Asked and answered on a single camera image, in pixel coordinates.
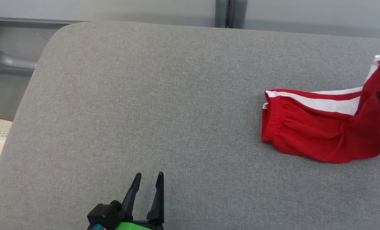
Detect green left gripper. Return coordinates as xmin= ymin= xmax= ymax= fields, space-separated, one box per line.
xmin=113 ymin=172 xmax=165 ymax=230

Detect red and white shorts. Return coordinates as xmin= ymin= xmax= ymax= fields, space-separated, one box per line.
xmin=261 ymin=55 xmax=380 ymax=164

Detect grey fabric sofa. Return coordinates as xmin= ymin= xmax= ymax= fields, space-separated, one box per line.
xmin=0 ymin=21 xmax=380 ymax=230

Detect grey metal frame tube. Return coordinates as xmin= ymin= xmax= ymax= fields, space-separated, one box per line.
xmin=0 ymin=16 xmax=85 ymax=77

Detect grey metal post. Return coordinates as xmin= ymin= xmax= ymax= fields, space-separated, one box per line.
xmin=230 ymin=0 xmax=248 ymax=29
xmin=215 ymin=0 xmax=230 ymax=28

